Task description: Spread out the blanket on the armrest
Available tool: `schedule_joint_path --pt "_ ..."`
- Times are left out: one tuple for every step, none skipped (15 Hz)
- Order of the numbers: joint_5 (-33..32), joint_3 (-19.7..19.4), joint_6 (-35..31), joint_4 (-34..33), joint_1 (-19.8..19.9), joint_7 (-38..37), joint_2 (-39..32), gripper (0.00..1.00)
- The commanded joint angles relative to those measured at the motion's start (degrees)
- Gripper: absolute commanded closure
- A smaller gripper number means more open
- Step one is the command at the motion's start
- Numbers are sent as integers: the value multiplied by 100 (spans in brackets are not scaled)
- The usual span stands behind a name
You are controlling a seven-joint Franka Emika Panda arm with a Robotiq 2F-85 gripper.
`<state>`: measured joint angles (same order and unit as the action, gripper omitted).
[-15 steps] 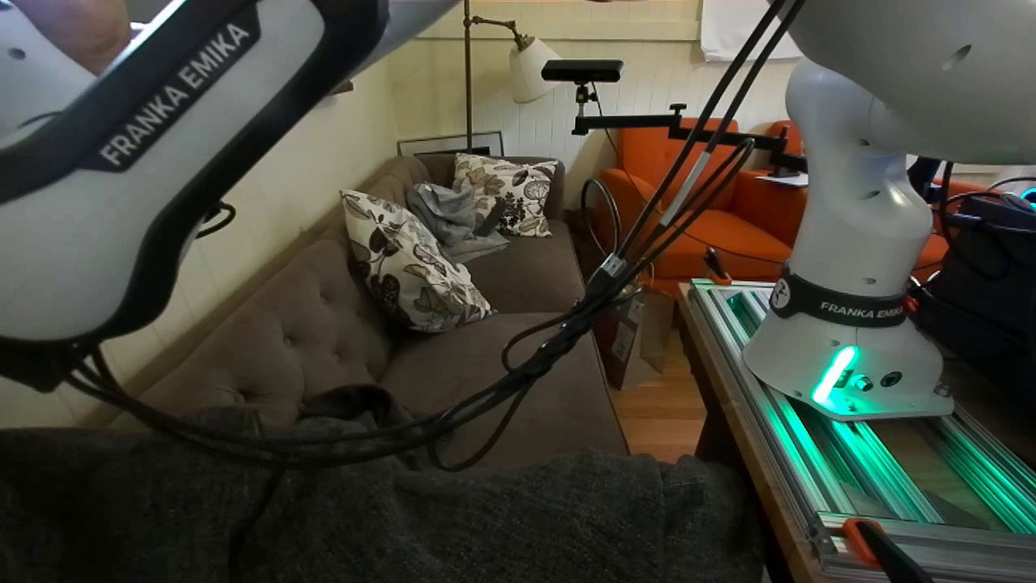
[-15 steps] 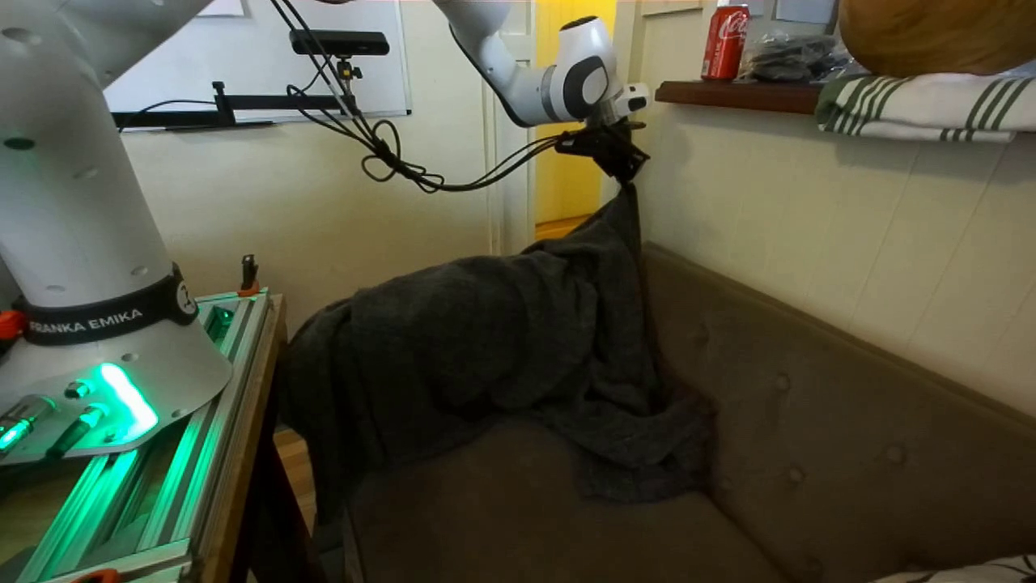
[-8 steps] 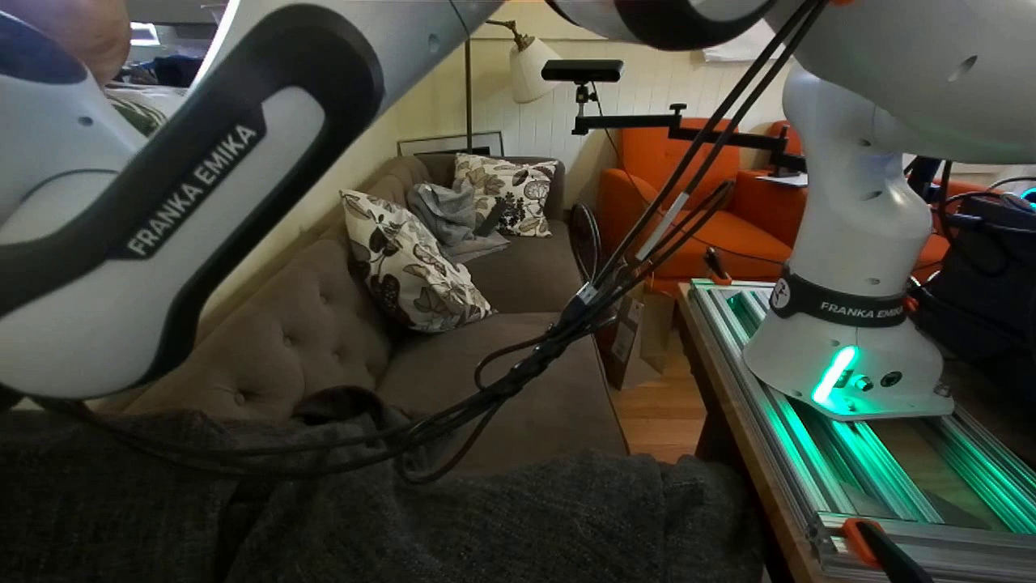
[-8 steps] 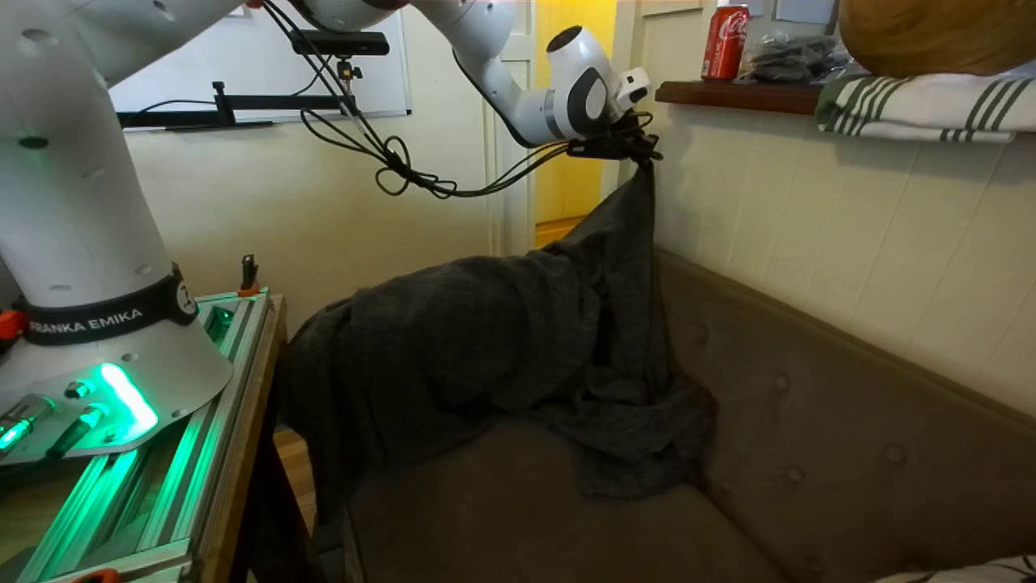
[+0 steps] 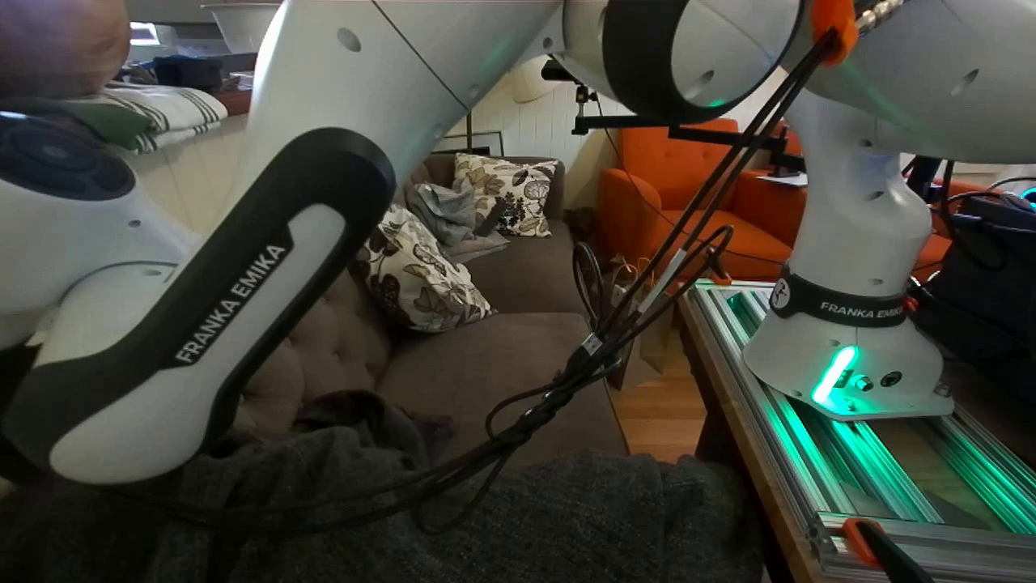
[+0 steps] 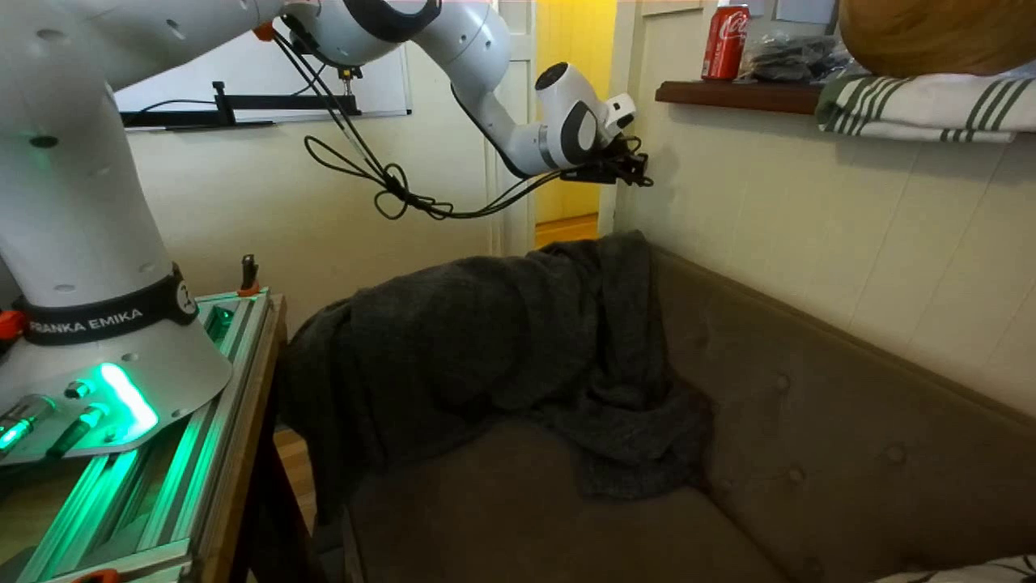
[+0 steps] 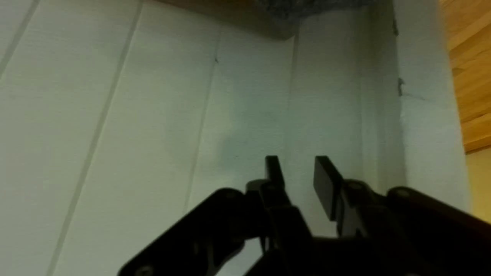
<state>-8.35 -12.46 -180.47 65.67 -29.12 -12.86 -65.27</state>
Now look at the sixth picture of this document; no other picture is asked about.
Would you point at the dark grey knitted blanket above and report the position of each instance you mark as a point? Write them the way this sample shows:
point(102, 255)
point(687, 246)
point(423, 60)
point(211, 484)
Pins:
point(464, 335)

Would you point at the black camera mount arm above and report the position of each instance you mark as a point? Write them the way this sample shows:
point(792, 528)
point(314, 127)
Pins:
point(270, 106)

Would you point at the aluminium rail robot table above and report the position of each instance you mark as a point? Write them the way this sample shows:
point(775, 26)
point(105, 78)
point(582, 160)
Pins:
point(130, 498)

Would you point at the red cola can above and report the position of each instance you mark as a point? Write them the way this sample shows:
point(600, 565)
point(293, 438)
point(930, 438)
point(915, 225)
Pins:
point(725, 44)

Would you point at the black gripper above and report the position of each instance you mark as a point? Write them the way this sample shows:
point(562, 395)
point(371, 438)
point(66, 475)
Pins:
point(612, 163)

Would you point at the brown tufted sofa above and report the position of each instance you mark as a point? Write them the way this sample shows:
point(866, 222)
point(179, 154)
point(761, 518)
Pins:
point(842, 432)

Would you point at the dark cloth bundle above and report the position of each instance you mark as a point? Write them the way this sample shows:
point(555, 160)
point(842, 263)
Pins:
point(796, 60)

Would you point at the dark wooden shelf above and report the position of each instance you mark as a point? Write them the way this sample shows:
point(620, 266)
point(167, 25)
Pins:
point(732, 94)

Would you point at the green striped white towel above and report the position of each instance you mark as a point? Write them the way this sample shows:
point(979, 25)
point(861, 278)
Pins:
point(926, 106)

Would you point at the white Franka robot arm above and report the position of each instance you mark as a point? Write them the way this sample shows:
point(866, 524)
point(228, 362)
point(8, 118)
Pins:
point(76, 195)

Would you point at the brown round cushion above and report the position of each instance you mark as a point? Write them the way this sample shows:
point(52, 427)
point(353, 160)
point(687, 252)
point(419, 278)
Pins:
point(940, 33)

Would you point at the white wall board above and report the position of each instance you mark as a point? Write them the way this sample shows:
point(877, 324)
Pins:
point(248, 77)

